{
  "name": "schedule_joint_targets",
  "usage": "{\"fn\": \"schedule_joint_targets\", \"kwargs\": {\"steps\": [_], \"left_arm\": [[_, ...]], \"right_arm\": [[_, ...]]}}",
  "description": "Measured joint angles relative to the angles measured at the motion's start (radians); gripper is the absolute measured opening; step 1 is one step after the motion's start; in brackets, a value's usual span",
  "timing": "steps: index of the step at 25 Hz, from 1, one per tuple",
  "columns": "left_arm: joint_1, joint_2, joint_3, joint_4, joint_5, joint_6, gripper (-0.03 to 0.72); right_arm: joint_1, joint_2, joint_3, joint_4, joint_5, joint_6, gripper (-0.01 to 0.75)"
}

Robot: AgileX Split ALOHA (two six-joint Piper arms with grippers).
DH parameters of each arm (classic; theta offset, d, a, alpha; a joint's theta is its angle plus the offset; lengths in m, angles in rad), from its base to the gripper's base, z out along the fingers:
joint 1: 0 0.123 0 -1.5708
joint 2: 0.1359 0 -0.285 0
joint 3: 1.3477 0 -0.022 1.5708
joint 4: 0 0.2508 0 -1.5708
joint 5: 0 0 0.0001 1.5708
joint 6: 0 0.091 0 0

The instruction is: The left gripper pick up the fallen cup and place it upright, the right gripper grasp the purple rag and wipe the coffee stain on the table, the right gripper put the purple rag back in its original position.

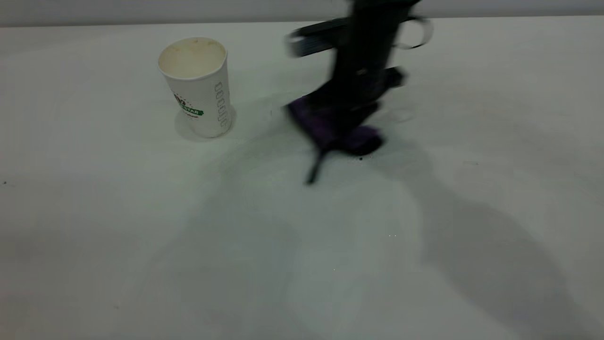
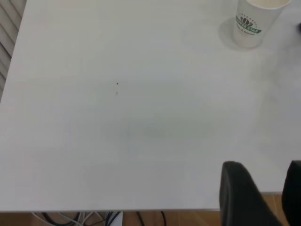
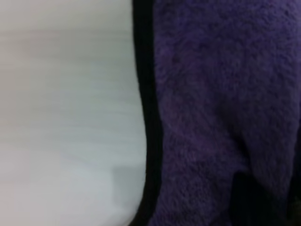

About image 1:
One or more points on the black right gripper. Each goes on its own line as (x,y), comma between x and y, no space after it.
(361,78)

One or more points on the purple cloth with black trim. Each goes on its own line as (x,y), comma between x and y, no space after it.
(330,130)

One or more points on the white paper coffee cup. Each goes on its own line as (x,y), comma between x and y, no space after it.
(200,89)

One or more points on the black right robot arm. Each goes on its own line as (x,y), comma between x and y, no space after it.
(375,21)

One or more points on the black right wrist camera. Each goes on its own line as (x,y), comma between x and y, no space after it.
(316,38)

